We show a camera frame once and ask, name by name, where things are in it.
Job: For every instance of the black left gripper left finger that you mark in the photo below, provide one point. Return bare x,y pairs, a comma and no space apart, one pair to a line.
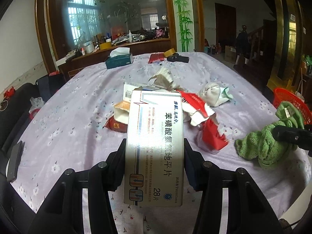
61,211

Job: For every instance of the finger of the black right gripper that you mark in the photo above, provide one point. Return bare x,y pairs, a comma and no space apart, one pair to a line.
295,136

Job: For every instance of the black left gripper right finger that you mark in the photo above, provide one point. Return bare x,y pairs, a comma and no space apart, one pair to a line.
248,210

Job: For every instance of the green towel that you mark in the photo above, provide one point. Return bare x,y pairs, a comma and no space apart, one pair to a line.
262,146

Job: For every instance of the white medicine box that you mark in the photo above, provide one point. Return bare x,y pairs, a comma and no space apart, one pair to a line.
154,154

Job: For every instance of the red plastic mesh basket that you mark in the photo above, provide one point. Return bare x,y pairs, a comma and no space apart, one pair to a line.
281,94

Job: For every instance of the black phone on sofa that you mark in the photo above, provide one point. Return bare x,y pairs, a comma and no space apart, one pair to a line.
14,161

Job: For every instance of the red torn wrapper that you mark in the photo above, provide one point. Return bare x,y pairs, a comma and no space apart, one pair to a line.
209,139

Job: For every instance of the crumpled white plastic bag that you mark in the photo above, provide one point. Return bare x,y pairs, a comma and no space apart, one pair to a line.
215,95

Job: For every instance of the red foil snack packet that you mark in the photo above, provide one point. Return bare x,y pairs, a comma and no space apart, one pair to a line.
116,126

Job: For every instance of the torn red white carton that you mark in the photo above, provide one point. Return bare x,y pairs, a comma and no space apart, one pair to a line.
196,109

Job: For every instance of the orange white snack wrapper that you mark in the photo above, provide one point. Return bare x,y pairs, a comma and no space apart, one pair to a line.
121,112

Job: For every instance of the black sofa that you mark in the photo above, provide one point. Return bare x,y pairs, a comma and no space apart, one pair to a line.
15,119

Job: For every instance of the white blue barcode box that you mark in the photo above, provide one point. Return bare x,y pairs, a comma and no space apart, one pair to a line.
128,89

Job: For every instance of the lilac floral tablecloth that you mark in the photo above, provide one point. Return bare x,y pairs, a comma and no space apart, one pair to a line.
69,131

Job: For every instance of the black device on table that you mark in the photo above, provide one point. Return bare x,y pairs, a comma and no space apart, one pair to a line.
178,58

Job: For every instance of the crumpled beige paper bag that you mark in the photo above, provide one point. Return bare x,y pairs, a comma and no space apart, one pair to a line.
163,79

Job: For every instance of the wooden sideboard shelf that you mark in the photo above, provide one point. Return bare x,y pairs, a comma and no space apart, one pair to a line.
70,68

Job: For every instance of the brown tape roll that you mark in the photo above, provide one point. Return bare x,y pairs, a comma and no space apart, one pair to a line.
169,53

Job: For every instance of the teal tissue box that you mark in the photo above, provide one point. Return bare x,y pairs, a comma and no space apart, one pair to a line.
119,57

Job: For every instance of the red packet near tape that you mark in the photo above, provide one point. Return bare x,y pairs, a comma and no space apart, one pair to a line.
156,57

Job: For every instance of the yellow round tin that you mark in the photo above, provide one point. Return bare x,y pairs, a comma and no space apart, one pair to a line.
105,45

